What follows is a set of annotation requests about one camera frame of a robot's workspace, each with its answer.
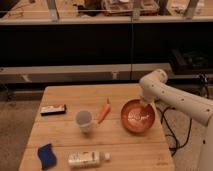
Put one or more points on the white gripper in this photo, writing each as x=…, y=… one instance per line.
x=146, y=99

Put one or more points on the orange ceramic bowl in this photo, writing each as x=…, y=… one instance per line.
x=137, y=118

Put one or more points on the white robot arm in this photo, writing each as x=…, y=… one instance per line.
x=154, y=86

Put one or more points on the orange toy carrot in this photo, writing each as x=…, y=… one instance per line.
x=104, y=112

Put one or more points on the black device on shelf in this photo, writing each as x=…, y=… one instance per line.
x=191, y=63

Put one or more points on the wooden table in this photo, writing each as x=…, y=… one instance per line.
x=128, y=152

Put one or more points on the clear plastic bottle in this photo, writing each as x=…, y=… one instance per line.
x=87, y=159

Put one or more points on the blue sponge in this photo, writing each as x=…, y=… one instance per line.
x=46, y=156

